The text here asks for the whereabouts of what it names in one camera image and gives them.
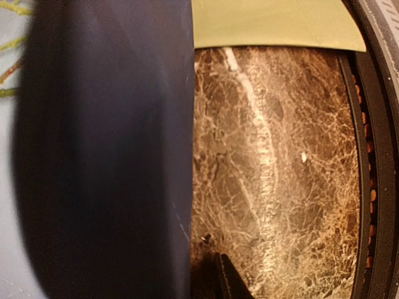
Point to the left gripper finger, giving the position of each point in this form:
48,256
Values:
231,285

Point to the light blue wrapping paper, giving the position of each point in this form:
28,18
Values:
102,148

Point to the pink rose stem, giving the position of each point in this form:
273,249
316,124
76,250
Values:
13,44
11,70

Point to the yellow-green wrapping paper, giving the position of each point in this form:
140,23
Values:
304,23

